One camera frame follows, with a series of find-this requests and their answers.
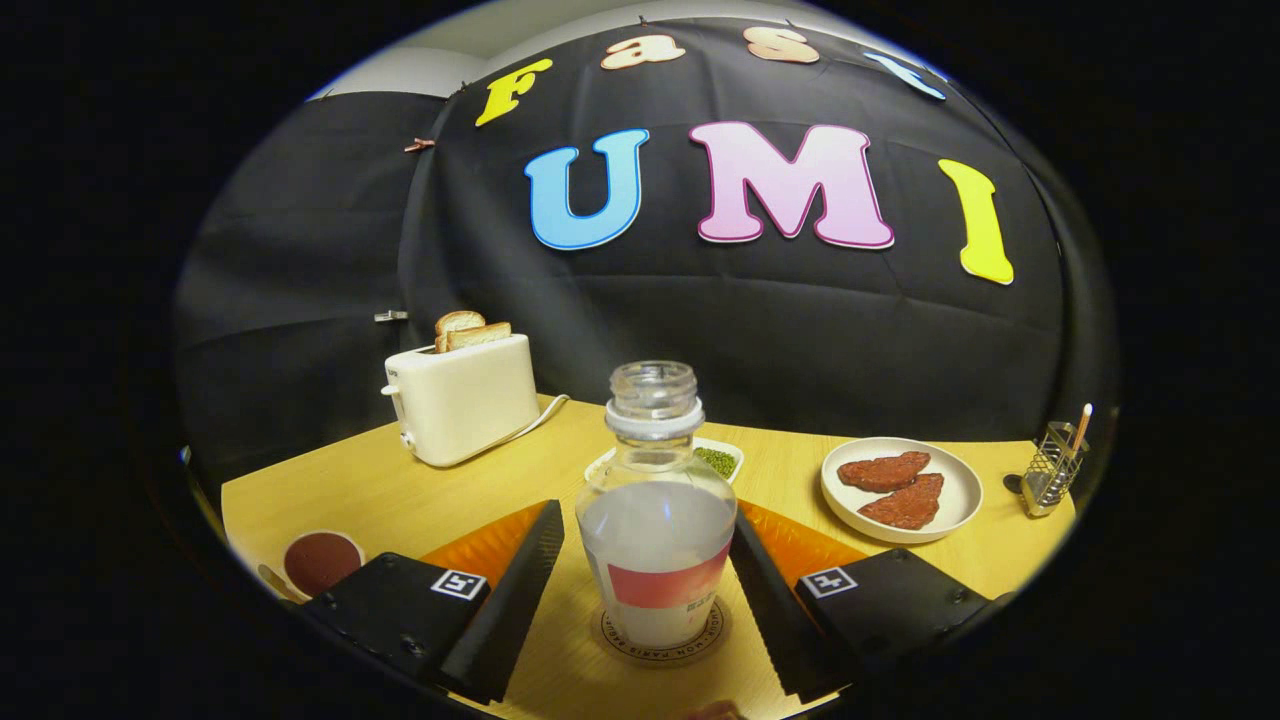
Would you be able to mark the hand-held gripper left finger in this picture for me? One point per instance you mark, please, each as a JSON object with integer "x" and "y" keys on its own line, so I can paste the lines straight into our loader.
{"x": 520, "y": 600}

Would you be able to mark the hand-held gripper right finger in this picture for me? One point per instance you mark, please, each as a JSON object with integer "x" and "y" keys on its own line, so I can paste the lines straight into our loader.
{"x": 770, "y": 610}

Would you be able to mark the round wooden coaster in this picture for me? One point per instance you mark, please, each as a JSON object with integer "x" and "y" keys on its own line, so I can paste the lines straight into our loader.
{"x": 715, "y": 630}

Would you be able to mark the clear juice bottle red label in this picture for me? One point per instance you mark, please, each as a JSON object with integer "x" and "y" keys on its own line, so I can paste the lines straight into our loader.
{"x": 655, "y": 540}

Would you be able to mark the wooden table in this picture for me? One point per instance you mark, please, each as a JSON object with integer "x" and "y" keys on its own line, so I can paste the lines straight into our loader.
{"x": 400, "y": 500}

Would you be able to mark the white divided dish with grains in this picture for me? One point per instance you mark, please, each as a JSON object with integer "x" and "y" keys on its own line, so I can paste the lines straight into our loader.
{"x": 718, "y": 460}

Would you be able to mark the red meat patty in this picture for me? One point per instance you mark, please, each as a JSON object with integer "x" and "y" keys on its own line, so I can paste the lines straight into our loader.
{"x": 885, "y": 471}
{"x": 905, "y": 505}

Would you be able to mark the cream toaster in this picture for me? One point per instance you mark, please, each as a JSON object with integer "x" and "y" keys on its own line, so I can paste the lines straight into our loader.
{"x": 465, "y": 400}

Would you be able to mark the white round plate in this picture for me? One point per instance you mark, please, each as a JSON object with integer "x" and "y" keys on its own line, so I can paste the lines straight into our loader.
{"x": 960, "y": 495}

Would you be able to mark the toast slice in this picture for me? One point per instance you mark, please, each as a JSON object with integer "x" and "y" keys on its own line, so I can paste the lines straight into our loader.
{"x": 458, "y": 322}
{"x": 480, "y": 336}

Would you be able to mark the red clip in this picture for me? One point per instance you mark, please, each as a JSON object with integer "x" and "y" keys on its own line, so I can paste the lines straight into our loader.
{"x": 420, "y": 145}

